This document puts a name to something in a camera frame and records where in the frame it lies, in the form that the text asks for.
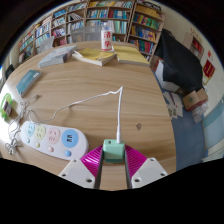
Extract green plastic bag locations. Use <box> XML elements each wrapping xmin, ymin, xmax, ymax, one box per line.
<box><xmin>0</xmin><ymin>93</ymin><xmax>14</xmax><ymax>121</ymax></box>

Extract clear bottle with red label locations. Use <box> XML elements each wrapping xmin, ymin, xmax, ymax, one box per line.
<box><xmin>100</xmin><ymin>22</ymin><xmax>114</xmax><ymax>52</ymax></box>

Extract small jar with red contents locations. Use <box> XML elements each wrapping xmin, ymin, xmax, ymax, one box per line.
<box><xmin>1</xmin><ymin>99</ymin><xmax>13</xmax><ymax>117</ymax></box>

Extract thick yellow book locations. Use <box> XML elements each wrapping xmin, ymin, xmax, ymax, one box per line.
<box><xmin>71</xmin><ymin>47</ymin><xmax>118</xmax><ymax>67</ymax></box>

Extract white pastel-socket power strip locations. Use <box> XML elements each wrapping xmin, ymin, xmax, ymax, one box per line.
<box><xmin>20</xmin><ymin>120</ymin><xmax>90</xmax><ymax>162</ymax></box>

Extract wooden bookshelf unit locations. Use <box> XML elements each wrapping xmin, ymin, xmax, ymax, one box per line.
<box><xmin>16</xmin><ymin>0</ymin><xmax>166</xmax><ymax>64</ymax></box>

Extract red hanging banner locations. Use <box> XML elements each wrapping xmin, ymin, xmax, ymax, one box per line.
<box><xmin>202</xmin><ymin>59</ymin><xmax>217</xmax><ymax>79</ymax></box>

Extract black cloth-draped chair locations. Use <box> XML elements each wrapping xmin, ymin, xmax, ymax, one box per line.
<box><xmin>153</xmin><ymin>29</ymin><xmax>205</xmax><ymax>94</ymax></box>

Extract cardboard box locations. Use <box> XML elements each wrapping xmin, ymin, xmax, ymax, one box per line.
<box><xmin>182</xmin><ymin>88</ymin><xmax>209</xmax><ymax>112</ymax></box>

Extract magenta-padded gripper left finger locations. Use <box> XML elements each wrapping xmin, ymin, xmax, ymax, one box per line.
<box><xmin>58</xmin><ymin>144</ymin><xmax>105</xmax><ymax>190</ymax></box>

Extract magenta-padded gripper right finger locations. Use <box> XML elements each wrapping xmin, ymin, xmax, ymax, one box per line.
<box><xmin>123</xmin><ymin>144</ymin><xmax>169</xmax><ymax>190</ymax></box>

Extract mint green charger block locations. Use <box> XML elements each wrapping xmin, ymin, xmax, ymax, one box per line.
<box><xmin>102</xmin><ymin>138</ymin><xmax>127</xmax><ymax>164</ymax></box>

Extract white power strip cord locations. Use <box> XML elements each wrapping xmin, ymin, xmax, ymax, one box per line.
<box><xmin>4</xmin><ymin>131</ymin><xmax>24</xmax><ymax>156</ymax></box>

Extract white charger cable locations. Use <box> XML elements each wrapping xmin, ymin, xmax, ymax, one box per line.
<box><xmin>28</xmin><ymin>85</ymin><xmax>124</xmax><ymax>144</ymax></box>

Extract grey mesh chair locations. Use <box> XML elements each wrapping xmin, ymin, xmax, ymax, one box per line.
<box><xmin>70</xmin><ymin>25</ymin><xmax>103</xmax><ymax>44</ymax></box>

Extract papers on floor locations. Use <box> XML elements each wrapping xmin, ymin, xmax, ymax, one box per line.
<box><xmin>163</xmin><ymin>91</ymin><xmax>184</xmax><ymax>119</ymax></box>

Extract teal book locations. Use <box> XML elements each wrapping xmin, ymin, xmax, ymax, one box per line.
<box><xmin>15</xmin><ymin>69</ymin><xmax>43</xmax><ymax>98</ymax></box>

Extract dark office chair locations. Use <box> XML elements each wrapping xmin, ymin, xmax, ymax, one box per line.
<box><xmin>3</xmin><ymin>63</ymin><xmax>16</xmax><ymax>81</ymax></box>

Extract flat yellow book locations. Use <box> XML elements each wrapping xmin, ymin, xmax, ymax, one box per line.
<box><xmin>113</xmin><ymin>44</ymin><xmax>152</xmax><ymax>67</ymax></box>

